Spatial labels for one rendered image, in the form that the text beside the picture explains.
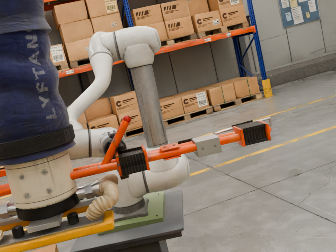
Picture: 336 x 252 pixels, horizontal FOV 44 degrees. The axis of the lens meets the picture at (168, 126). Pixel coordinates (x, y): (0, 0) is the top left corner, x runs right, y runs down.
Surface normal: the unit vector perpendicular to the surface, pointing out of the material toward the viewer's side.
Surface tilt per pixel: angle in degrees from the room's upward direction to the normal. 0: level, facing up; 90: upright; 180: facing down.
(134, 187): 95
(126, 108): 92
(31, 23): 70
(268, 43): 90
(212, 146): 90
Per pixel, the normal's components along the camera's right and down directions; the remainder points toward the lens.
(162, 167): 0.03, 0.07
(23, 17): 0.67, -0.26
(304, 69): 0.31, 0.09
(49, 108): 0.78, -0.35
